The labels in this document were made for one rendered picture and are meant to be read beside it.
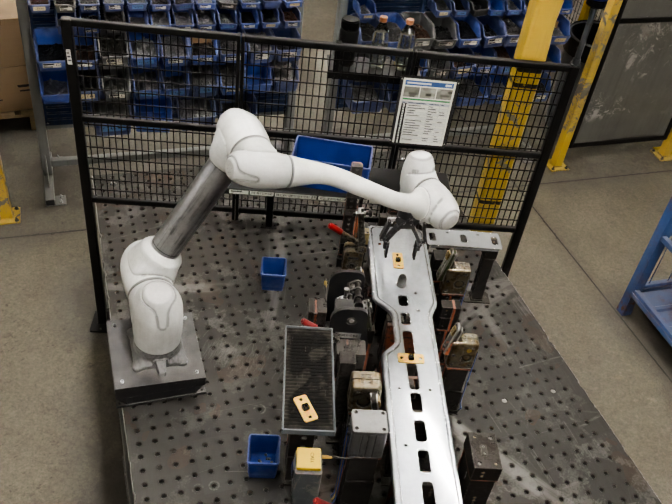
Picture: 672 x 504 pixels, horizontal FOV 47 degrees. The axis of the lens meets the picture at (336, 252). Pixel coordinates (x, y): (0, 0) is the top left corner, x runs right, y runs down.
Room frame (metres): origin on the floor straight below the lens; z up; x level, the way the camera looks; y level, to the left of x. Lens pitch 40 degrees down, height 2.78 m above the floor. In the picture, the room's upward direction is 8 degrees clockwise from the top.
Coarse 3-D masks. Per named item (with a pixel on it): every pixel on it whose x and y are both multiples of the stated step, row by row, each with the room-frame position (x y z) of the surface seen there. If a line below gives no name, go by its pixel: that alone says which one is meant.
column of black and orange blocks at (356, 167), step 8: (352, 168) 2.38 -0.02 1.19; (360, 168) 2.38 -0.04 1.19; (360, 176) 2.38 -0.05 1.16; (352, 200) 2.39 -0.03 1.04; (352, 208) 2.38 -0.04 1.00; (344, 216) 2.39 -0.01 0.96; (352, 216) 2.39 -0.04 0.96; (344, 224) 2.38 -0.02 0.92; (352, 224) 2.38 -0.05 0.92; (344, 240) 2.38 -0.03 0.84; (336, 264) 2.38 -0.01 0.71
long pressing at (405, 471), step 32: (416, 256) 2.15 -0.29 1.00; (384, 288) 1.96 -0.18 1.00; (416, 288) 1.98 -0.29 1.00; (416, 320) 1.83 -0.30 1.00; (384, 352) 1.66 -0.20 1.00; (416, 352) 1.68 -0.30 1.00; (384, 384) 1.53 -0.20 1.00; (416, 416) 1.43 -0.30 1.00; (448, 416) 1.45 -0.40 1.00; (416, 448) 1.32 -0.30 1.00; (448, 448) 1.33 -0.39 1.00; (416, 480) 1.21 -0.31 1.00; (448, 480) 1.23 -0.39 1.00
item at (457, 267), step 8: (456, 264) 2.09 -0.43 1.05; (464, 264) 2.09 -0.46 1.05; (448, 272) 2.05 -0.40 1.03; (456, 272) 2.06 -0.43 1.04; (464, 272) 2.06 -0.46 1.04; (448, 280) 2.05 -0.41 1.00; (456, 280) 2.06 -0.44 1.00; (464, 280) 2.06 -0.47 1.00; (440, 288) 2.07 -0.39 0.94; (448, 288) 2.05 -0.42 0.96; (456, 288) 2.06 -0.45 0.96; (464, 288) 2.06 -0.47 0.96; (440, 296) 2.08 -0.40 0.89; (448, 296) 2.06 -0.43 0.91; (456, 296) 2.06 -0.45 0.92
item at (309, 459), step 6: (300, 450) 1.14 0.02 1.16; (306, 450) 1.15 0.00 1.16; (312, 450) 1.15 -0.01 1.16; (318, 450) 1.15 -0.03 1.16; (300, 456) 1.13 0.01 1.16; (306, 456) 1.13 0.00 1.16; (312, 456) 1.13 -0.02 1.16; (318, 456) 1.13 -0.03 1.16; (300, 462) 1.11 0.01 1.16; (306, 462) 1.11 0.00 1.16; (312, 462) 1.11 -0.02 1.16; (318, 462) 1.12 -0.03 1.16; (300, 468) 1.09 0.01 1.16; (306, 468) 1.10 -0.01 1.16; (312, 468) 1.10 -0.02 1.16; (318, 468) 1.10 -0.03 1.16
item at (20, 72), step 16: (0, 0) 4.27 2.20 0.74; (0, 16) 4.07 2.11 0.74; (16, 16) 4.09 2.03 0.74; (0, 32) 4.02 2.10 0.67; (16, 32) 4.06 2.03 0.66; (0, 48) 4.01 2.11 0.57; (16, 48) 4.05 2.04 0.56; (0, 64) 4.00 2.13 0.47; (16, 64) 4.05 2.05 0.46; (0, 80) 4.00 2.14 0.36; (16, 80) 4.04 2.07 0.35; (0, 96) 3.99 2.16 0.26; (16, 96) 4.03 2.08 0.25; (0, 112) 3.98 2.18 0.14; (16, 112) 4.04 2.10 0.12; (32, 112) 4.06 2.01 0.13; (32, 128) 4.05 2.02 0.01
